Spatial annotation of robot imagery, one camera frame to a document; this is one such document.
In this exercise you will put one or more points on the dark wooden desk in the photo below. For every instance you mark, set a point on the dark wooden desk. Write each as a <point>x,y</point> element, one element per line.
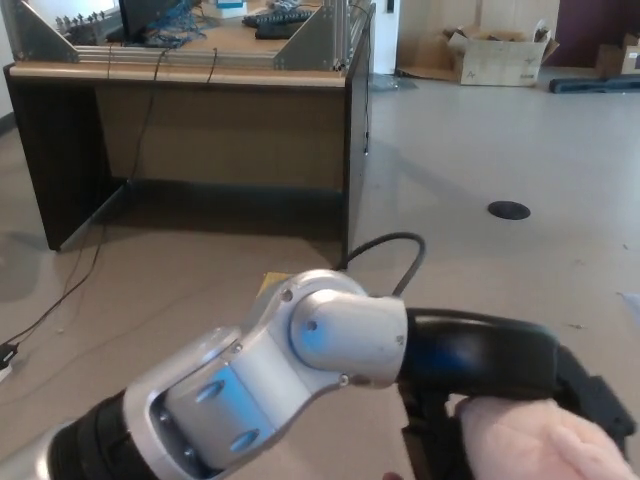
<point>215,130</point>

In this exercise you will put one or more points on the clear plastic wrap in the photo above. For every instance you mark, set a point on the clear plastic wrap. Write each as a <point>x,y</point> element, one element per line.
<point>392,83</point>

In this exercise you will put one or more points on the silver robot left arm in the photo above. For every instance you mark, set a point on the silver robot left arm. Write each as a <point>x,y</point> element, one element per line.
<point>340,335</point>

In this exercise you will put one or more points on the black monitor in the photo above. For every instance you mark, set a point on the black monitor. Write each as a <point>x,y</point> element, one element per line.
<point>140,15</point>

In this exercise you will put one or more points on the pink plush dumpling with sunglasses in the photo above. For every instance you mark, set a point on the pink plush dumpling with sunglasses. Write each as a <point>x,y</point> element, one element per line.
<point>525,440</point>

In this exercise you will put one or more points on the black metal bracket row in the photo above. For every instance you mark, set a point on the black metal bracket row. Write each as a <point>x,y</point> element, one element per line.
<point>85,30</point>

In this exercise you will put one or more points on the person's bare hand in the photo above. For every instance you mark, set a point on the person's bare hand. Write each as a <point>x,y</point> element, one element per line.
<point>392,476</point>

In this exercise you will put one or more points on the small closed cardboard box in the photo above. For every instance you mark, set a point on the small closed cardboard box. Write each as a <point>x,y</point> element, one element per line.
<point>615,57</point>

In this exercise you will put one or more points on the white power strip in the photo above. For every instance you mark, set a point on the white power strip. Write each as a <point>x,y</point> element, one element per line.
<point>4,374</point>

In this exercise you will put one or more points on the black round floor cover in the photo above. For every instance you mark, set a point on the black round floor cover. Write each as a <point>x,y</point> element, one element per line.
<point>509,209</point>

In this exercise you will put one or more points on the open cardboard box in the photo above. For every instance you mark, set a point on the open cardboard box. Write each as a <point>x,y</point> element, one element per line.
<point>500,62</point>

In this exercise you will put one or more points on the dark blue foam piece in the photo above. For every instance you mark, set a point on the dark blue foam piece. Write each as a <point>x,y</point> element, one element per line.
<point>595,85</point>

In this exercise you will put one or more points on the white box with tag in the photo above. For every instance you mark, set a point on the white box with tag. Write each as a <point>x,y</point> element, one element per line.
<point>231,7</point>

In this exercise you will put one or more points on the yellow paper sheet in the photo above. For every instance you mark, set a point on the yellow paper sheet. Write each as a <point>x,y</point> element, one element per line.
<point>267,285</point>

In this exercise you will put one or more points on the aluminium extrusion frame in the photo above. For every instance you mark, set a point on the aluminium extrusion frame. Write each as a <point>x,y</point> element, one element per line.
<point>47,47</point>

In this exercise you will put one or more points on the black keyboard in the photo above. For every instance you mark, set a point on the black keyboard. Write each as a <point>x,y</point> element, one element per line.
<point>277,17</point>

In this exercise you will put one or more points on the black flat case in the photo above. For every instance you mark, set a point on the black flat case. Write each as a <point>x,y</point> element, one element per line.
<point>275,31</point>

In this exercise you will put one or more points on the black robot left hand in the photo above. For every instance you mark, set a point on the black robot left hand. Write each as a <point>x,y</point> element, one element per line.
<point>480,350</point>

